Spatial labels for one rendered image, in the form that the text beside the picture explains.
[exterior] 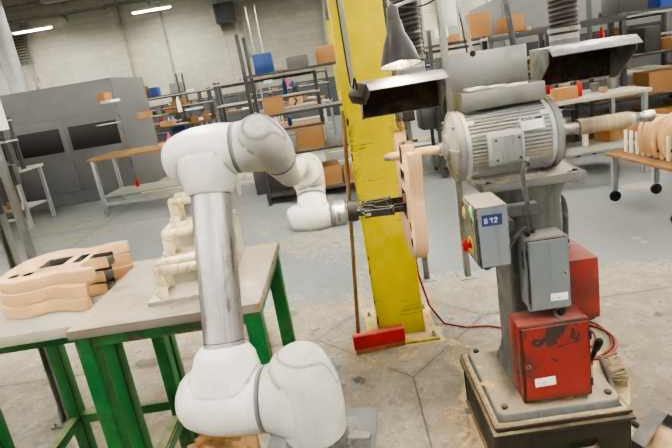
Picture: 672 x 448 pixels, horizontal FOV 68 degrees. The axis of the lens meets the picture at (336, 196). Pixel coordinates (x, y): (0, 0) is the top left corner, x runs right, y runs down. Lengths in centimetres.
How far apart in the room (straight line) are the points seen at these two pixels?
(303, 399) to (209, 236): 44
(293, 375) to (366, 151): 172
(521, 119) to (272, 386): 117
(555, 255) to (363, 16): 151
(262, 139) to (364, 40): 156
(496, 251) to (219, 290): 84
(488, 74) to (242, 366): 131
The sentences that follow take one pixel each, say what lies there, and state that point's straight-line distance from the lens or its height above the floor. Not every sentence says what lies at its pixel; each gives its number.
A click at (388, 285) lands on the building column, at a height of 35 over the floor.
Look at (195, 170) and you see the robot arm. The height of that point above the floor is 140.
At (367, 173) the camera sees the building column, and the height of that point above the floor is 102.
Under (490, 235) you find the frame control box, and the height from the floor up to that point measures 103.
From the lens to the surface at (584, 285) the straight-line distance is 207.
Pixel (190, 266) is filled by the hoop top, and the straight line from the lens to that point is 173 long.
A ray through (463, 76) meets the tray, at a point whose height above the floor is 149.
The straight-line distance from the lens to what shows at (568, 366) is 205.
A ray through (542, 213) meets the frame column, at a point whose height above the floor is 98.
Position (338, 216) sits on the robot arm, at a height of 110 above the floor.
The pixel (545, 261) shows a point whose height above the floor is 85.
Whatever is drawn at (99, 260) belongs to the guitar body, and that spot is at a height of 102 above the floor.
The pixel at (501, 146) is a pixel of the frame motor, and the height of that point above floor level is 125.
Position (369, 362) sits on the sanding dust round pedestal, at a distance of 294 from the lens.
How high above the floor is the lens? 158
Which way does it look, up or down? 14 degrees down
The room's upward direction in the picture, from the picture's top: 9 degrees counter-clockwise
